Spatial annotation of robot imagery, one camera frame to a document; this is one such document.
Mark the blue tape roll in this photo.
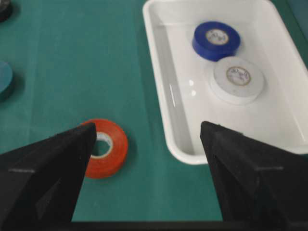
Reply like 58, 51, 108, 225
192, 21, 241, 62

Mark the teal green tape roll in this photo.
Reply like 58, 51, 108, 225
0, 61, 13, 102

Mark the green table cloth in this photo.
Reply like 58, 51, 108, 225
0, 0, 308, 221

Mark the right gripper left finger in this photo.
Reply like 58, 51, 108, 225
0, 123, 97, 231

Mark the black tape roll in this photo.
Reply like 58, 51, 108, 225
0, 0, 13, 22

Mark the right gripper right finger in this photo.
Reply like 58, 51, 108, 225
200, 121, 308, 231

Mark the red tape roll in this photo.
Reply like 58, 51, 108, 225
82, 119, 128, 179

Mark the white plastic tray case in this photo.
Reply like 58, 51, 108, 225
142, 0, 308, 165

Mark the white tape roll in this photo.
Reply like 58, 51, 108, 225
210, 56, 265, 105

